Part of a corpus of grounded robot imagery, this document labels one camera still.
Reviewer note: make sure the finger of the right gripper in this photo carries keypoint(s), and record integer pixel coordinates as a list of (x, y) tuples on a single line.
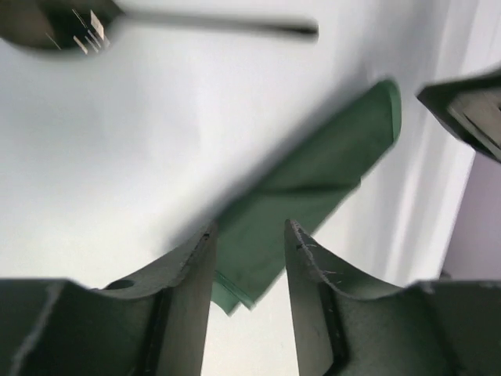
[(469, 109)]

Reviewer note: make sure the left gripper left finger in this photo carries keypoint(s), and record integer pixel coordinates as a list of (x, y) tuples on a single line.
[(179, 284)]

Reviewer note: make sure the black spoon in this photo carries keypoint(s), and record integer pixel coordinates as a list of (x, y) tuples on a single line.
[(50, 26)]

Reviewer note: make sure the dark green cloth napkin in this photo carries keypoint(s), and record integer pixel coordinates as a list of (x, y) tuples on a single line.
[(307, 185)]

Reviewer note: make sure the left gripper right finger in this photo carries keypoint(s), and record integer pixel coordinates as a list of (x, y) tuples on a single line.
[(346, 322)]

